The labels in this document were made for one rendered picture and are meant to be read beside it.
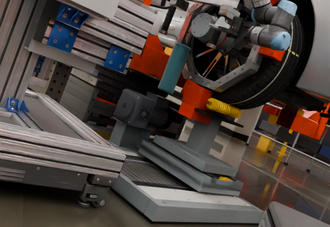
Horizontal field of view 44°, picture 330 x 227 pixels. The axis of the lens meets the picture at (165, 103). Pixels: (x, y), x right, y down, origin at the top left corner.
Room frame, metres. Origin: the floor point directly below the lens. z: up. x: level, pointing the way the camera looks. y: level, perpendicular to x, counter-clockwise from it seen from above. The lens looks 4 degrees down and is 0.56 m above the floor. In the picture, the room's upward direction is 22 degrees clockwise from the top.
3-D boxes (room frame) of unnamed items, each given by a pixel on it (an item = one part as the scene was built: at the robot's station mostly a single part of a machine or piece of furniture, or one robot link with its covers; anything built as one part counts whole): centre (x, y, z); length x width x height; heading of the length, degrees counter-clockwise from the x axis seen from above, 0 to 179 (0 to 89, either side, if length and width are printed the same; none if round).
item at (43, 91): (2.24, 0.62, 0.21); 0.10 x 0.10 x 0.42; 45
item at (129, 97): (2.38, 0.05, 0.26); 0.42 x 0.18 x 0.35; 135
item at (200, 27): (2.09, -0.09, 0.85); 0.21 x 0.14 x 0.14; 135
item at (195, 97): (2.17, -0.17, 0.48); 0.16 x 0.12 x 0.17; 135
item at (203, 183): (2.26, -0.26, 0.13); 0.50 x 0.36 x 0.10; 45
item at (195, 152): (2.26, -0.26, 0.32); 0.40 x 0.30 x 0.28; 45
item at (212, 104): (2.13, -0.30, 0.51); 0.29 x 0.06 x 0.06; 135
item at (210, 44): (1.85, -0.10, 0.83); 0.04 x 0.04 x 0.16
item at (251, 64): (2.14, -0.14, 0.85); 0.54 x 0.07 x 0.54; 45
